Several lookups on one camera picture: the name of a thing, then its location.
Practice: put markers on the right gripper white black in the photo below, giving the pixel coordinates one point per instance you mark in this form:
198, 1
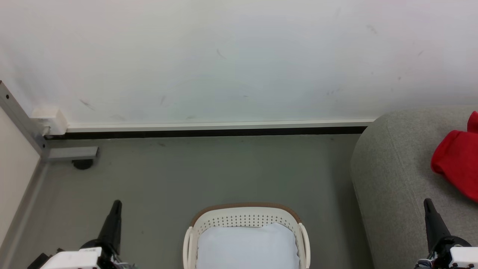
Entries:
461, 257

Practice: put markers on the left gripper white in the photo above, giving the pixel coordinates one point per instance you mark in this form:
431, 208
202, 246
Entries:
74, 259

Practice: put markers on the plain red garment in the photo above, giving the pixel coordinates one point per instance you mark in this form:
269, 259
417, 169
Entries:
457, 160

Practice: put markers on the white perforated laundry basket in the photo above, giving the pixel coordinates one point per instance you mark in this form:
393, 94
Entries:
246, 216

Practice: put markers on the grey fabric sofa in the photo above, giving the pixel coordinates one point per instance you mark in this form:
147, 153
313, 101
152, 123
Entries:
396, 168

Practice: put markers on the black round floor pad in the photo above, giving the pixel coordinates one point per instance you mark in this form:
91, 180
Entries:
83, 164

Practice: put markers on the white cushion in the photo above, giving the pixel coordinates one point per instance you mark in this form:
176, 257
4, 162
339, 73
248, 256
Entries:
248, 248

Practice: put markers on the white and black baseboard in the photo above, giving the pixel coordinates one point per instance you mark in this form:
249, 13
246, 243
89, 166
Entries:
209, 129

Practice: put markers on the grey metal frame foot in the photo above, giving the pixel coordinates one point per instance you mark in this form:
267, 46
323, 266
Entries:
15, 164

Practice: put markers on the white plastic duct corner box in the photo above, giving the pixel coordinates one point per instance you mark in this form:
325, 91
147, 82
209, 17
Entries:
50, 119

